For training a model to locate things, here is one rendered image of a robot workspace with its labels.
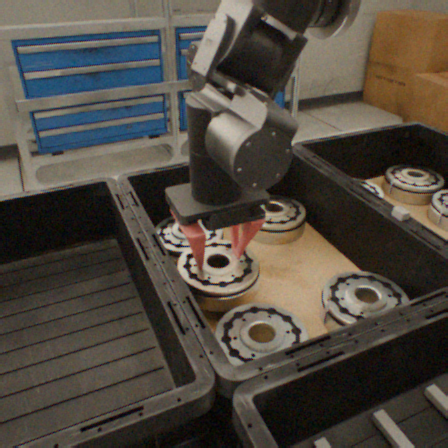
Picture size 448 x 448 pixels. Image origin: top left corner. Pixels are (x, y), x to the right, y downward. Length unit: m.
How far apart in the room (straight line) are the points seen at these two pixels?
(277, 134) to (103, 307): 0.33
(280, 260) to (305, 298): 0.08
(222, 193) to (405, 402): 0.28
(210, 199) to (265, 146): 0.12
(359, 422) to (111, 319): 0.30
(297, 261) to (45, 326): 0.35
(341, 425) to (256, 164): 0.26
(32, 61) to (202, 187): 1.93
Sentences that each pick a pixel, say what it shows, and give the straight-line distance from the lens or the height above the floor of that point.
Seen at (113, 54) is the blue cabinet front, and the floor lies 0.78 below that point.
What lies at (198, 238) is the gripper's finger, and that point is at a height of 0.95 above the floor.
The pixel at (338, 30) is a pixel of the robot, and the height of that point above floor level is 1.06.
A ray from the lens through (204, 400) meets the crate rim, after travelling 0.34.
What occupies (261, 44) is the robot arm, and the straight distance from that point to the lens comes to 0.40.
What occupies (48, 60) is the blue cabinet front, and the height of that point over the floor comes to 0.78.
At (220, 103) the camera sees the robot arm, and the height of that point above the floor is 1.09.
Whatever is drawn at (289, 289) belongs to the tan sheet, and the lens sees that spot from 0.57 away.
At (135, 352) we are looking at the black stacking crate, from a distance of 0.50.
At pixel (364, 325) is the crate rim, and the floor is 0.93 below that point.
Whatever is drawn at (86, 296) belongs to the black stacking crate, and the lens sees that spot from 0.58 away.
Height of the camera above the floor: 1.20
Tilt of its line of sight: 34 degrees down
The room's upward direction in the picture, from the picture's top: straight up
